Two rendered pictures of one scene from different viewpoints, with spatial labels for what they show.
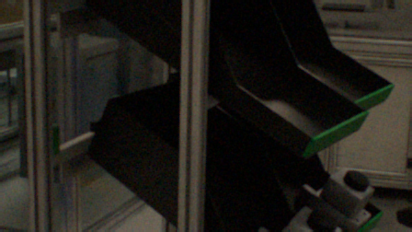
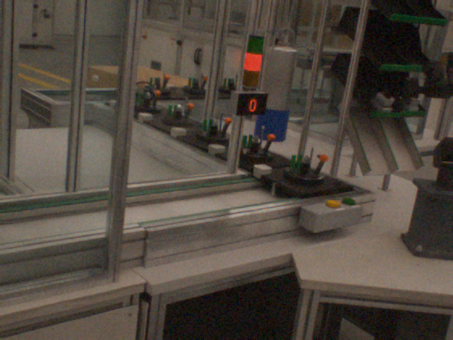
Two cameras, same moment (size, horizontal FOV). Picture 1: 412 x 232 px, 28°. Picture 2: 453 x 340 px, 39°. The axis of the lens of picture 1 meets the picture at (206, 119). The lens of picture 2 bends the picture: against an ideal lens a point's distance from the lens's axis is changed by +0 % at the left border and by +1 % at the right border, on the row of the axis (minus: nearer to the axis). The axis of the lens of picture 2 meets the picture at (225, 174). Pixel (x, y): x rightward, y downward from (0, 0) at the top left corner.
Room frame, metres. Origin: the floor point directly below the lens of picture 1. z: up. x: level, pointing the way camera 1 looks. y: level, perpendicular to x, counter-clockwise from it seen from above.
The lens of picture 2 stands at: (-1.42, -0.66, 1.57)
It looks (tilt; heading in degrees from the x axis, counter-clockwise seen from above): 17 degrees down; 27
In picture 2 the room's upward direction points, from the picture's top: 8 degrees clockwise
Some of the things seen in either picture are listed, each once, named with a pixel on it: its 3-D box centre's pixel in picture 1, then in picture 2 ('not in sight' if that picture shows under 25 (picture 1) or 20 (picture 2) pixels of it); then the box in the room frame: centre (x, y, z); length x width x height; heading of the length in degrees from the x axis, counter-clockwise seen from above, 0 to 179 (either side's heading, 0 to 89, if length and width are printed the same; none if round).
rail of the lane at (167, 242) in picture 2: not in sight; (271, 220); (0.23, 0.01, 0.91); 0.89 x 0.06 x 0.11; 158
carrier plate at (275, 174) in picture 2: not in sight; (302, 180); (0.54, 0.05, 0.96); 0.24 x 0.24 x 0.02; 68
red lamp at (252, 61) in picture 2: not in sight; (252, 61); (0.41, 0.23, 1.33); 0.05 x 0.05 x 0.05
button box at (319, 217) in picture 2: not in sight; (331, 214); (0.38, -0.12, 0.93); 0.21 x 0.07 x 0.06; 158
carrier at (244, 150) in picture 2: not in sight; (255, 145); (0.64, 0.29, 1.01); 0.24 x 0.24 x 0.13; 68
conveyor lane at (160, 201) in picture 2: not in sight; (226, 202); (0.27, 0.18, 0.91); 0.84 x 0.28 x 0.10; 158
